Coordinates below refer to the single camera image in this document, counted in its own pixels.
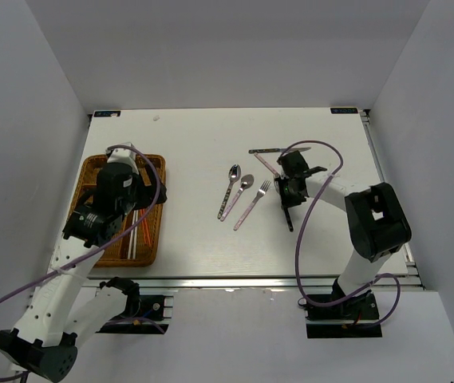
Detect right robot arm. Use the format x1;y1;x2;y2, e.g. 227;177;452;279
274;151;412;318

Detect dark handled spoon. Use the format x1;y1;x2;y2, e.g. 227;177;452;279
217;164;242;219

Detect dark handled fork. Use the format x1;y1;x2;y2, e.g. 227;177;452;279
282;206;294;232

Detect pink handled spoon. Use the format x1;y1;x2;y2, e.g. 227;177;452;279
219;174;255;222

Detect left blue table label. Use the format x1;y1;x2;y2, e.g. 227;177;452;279
93;110;121;118

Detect pink handled table knife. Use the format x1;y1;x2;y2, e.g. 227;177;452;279
254;153;279;178

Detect right blue table label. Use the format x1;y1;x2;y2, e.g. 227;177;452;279
330;107;358;114

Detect pink handled fork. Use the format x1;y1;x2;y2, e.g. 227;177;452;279
233;180;271;231

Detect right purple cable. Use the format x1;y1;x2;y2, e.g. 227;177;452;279
282;139;403;326

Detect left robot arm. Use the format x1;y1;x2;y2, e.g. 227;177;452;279
0;160;166;382

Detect blue table label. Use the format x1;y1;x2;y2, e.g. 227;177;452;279
93;110;121;118
330;107;358;114

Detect dark handled table knife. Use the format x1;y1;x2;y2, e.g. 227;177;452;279
248;147;311;155

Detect brown wicker cutlery tray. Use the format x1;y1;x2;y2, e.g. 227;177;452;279
68;154;166;269

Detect orange chopstick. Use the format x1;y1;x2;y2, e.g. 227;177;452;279
137;207;151;244
142;209;154;247

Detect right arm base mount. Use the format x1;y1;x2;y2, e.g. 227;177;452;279
298;291;382;339

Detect aluminium table rail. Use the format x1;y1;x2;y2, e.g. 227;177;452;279
360;109;425;290

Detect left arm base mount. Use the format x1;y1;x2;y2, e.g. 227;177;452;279
97;277;173;335

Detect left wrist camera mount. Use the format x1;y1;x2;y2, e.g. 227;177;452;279
105;142;139;174

